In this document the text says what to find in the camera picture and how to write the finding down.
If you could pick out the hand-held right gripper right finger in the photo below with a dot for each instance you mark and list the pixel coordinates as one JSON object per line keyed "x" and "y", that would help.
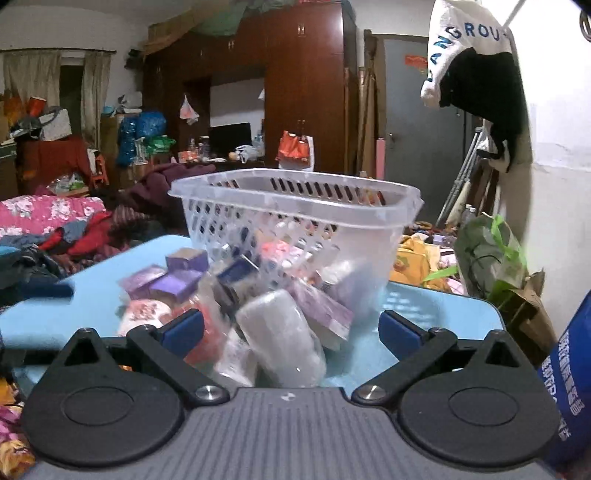
{"x": 399, "y": 334}

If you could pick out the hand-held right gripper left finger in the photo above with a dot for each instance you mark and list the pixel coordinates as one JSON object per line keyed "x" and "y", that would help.
{"x": 184, "y": 330}

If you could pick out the red packet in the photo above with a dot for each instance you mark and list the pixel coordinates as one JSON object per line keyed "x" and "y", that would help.
{"x": 207, "y": 346}

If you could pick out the pink floral packet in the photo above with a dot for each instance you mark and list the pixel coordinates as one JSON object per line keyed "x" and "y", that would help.
{"x": 143, "y": 316}

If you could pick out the small purple box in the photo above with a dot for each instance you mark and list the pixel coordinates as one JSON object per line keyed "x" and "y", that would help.
{"x": 143, "y": 279}
{"x": 187, "y": 259}
{"x": 178, "y": 284}

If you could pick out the purple striped box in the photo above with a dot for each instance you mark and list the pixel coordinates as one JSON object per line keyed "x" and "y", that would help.
{"x": 323, "y": 311}

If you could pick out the dark blue box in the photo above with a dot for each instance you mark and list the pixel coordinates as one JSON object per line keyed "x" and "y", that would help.
{"x": 240, "y": 272}

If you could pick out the clear plastic basket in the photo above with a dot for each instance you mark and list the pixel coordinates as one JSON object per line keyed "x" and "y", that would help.
{"x": 369, "y": 249}

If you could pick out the white cotton pad pack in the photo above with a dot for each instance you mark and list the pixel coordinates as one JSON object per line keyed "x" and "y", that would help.
{"x": 281, "y": 337}

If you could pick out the yellow bag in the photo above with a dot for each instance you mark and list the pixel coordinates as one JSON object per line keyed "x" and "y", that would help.
{"x": 415, "y": 263}

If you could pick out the green plastic bag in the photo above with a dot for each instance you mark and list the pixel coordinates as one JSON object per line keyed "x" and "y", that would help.
{"x": 485, "y": 258}

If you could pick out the brown paper bag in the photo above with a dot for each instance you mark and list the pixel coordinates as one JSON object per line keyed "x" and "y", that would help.
{"x": 531, "y": 318}

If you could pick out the maroon cloth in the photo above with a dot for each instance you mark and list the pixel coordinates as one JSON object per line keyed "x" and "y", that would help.
{"x": 161, "y": 184}

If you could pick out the metal crutches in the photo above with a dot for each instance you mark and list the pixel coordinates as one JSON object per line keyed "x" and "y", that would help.
{"x": 461, "y": 184}

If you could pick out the pink roll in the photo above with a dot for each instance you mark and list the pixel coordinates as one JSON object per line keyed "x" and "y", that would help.
{"x": 380, "y": 159}

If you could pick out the blue fabric bag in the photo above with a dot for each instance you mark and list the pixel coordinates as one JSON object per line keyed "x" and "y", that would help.
{"x": 572, "y": 369}

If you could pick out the red plastic stool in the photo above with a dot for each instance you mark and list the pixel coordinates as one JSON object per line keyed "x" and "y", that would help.
{"x": 100, "y": 168}

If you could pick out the pink floral blanket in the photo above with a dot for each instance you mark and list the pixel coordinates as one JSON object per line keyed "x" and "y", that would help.
{"x": 41, "y": 212}

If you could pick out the green shopping bag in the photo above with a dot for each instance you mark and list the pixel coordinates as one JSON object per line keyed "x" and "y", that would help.
{"x": 159, "y": 145}

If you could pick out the grey door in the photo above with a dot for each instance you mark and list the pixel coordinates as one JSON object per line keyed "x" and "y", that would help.
{"x": 415, "y": 138}

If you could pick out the black monitor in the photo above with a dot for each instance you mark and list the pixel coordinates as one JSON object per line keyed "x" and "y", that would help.
{"x": 231, "y": 138}

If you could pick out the blue plastic bags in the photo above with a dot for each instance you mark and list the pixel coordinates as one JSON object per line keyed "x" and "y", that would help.
{"x": 138, "y": 134}

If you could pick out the orange and white hanging bag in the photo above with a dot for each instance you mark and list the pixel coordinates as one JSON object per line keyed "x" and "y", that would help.
{"x": 293, "y": 147}

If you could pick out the red cloth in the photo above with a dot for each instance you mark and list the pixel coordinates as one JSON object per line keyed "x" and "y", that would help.
{"x": 51, "y": 161}

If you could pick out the small white hanging bag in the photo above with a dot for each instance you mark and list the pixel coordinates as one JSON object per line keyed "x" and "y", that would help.
{"x": 188, "y": 110}

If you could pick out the beige curtain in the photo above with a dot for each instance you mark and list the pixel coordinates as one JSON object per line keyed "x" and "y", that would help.
{"x": 94, "y": 92}
{"x": 32, "y": 78}

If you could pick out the white and black hanging garment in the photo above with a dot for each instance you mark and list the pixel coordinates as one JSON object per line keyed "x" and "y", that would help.
{"x": 485, "y": 92}

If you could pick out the brown wooden wardrobe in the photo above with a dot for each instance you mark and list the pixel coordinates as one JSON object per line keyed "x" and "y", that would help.
{"x": 300, "y": 69}

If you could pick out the green cloth on wardrobe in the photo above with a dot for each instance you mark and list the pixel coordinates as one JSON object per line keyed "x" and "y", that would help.
{"x": 258, "y": 9}

